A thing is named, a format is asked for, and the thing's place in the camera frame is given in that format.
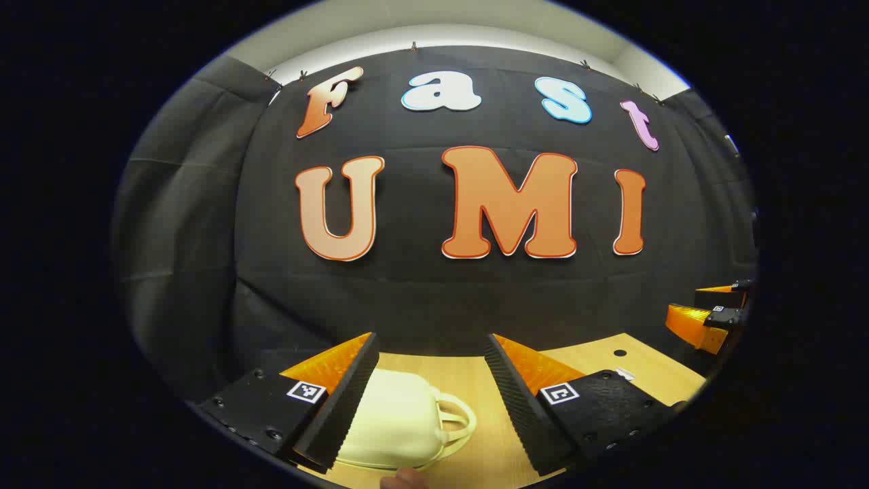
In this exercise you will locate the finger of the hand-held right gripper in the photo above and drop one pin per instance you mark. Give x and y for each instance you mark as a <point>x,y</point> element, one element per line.
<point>699,329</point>
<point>726,295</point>

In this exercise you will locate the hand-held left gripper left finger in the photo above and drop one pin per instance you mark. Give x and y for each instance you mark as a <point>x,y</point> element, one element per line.
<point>346,407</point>

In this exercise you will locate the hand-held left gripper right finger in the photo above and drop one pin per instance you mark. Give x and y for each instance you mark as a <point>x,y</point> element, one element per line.
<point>519,407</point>

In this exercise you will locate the cream yellow suitcase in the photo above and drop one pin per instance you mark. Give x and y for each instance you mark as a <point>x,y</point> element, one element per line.
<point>400,421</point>

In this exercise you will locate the black backdrop cloth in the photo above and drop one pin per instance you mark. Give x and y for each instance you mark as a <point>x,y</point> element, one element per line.
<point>421,299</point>

